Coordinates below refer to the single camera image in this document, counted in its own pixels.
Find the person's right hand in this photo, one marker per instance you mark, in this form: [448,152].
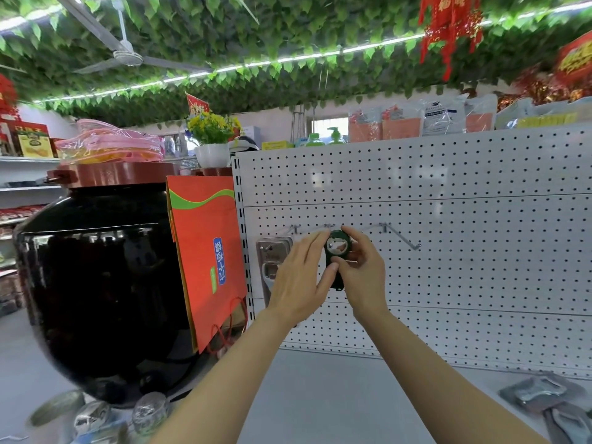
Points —
[367,282]

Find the person's left hand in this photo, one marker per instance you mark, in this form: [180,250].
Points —
[293,284]

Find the person's right thumb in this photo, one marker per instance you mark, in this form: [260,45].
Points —
[354,240]

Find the person's left thumb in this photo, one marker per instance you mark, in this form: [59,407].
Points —
[329,276]

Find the green packaged bottle opener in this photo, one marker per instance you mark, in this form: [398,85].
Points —
[336,247]

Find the person's right forearm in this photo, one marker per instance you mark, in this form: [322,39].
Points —
[425,379]

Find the person's left forearm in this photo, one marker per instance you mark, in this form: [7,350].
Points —
[222,383]

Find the long metal pegboard hook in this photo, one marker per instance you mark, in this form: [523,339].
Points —
[400,234]

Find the packaged silver bottle opener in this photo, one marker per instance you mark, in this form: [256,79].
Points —
[541,392]
[571,425]
[273,265]

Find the green pump soap bottle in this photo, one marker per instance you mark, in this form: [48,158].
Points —
[336,137]

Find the white pegboard shelf panel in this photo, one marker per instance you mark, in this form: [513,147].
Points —
[462,226]

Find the orange product packet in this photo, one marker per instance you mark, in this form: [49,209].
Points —
[364,127]
[400,124]
[480,115]

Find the yellow green small box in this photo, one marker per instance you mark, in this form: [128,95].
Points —
[277,145]

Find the red paper gift bag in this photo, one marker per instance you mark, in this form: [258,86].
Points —
[206,254]

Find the white product packet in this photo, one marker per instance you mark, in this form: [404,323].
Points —
[441,117]

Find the white flower pot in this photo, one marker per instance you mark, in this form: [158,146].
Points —
[212,155]

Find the yellow artificial flower plant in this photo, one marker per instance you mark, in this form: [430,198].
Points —
[210,127]

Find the long white light strip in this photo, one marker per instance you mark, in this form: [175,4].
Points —
[300,57]

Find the small red flag sign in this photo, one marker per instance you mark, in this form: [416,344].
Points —
[198,106]

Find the artificial green leaf vines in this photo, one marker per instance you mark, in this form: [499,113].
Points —
[277,32]

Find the clear glass jar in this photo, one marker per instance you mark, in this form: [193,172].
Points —
[150,411]
[91,418]

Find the large black ceramic jar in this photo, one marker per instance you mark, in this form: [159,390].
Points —
[101,291]

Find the yellow flat box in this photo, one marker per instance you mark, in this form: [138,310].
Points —
[548,120]

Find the red hanging knot decoration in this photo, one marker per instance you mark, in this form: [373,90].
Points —
[448,23]

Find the brown jar lid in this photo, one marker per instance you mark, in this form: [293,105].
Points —
[115,171]

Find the stack of pink plastic bags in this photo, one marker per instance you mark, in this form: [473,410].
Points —
[111,145]

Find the red and gold banner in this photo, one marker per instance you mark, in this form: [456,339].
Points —
[576,57]

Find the white ceiling fan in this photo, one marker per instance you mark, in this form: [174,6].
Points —
[127,56]

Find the white store shelf unit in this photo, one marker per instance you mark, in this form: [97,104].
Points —
[23,189]

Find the red gift box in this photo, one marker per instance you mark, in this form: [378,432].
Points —
[32,139]

